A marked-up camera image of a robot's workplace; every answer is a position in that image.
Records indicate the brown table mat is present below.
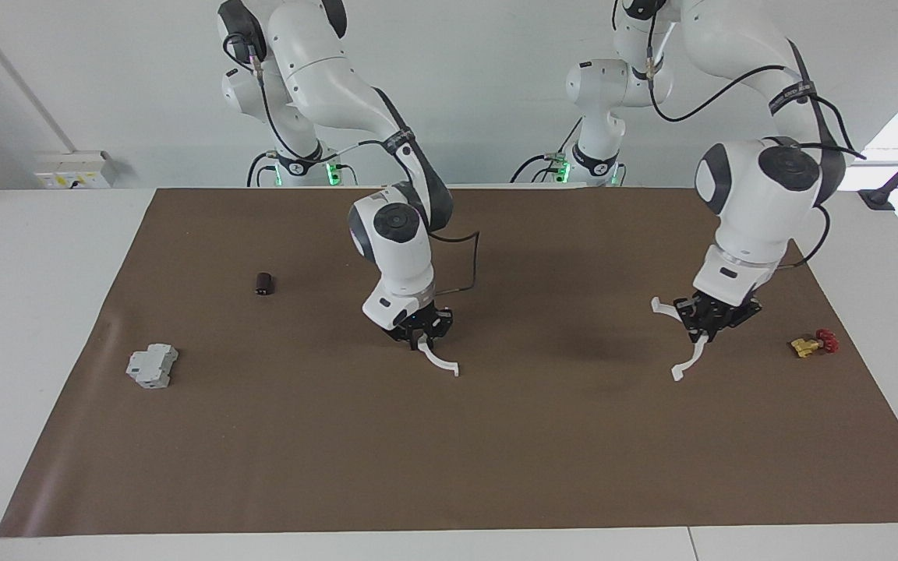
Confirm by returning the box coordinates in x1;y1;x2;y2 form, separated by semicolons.
0;187;898;538

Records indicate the grey circuit breaker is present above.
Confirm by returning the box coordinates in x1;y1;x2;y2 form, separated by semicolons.
126;344;180;390

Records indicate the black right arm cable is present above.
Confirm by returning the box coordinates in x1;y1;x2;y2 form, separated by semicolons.
222;31;483;295

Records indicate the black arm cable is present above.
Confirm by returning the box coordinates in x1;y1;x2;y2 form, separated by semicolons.
222;31;483;295
646;0;868;270

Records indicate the brass valve with red handle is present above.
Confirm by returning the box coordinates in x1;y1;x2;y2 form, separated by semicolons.
789;328;840;360

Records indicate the black base power cable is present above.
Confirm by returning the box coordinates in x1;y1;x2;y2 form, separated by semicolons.
246;150;285;189
509;117;584;185

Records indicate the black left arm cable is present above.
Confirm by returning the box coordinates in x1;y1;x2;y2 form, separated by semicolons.
646;0;868;270

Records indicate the white wall socket box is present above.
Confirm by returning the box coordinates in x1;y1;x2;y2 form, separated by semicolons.
34;150;118;190

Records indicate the white wall cable conduit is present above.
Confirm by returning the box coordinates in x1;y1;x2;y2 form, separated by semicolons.
0;0;78;153

